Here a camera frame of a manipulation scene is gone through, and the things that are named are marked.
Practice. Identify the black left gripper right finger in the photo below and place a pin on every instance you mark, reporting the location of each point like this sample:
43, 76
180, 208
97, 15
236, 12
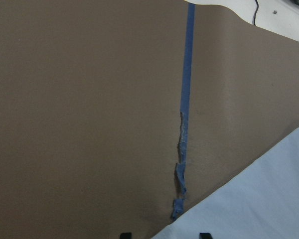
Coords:
205, 236

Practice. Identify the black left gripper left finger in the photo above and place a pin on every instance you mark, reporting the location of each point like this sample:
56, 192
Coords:
127, 235

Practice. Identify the light blue t-shirt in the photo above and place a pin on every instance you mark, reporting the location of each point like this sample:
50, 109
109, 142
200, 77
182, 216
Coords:
261, 202

